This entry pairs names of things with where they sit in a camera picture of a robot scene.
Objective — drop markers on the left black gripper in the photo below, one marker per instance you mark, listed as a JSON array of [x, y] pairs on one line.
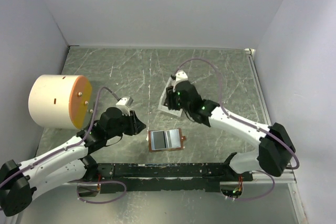
[[136, 125]]

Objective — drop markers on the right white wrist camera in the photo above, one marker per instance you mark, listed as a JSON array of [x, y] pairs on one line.
[[179, 77]]

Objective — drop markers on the black credit card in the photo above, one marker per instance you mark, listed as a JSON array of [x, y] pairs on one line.
[[158, 138]]

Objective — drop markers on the white corner bracket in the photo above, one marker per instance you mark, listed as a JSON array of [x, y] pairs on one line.
[[250, 51]]

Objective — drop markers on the brown leather card holder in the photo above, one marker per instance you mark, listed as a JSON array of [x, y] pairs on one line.
[[151, 146]]

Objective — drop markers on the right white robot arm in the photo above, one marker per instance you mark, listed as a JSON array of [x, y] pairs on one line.
[[273, 148]]

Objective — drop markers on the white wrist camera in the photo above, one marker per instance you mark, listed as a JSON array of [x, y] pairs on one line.
[[124, 105], [179, 77]]

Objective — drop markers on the white cylinder with orange lid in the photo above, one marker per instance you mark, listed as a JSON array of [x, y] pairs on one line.
[[61, 101]]

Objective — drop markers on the white credit card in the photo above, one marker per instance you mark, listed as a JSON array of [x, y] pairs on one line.
[[173, 138]]

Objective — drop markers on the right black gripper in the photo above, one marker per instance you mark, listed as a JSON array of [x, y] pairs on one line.
[[171, 93]]

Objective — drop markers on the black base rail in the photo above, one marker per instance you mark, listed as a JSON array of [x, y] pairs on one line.
[[158, 177]]

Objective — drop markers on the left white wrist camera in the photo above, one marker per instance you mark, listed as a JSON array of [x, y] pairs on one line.
[[124, 105]]

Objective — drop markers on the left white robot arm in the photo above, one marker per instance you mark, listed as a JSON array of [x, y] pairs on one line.
[[23, 182]]

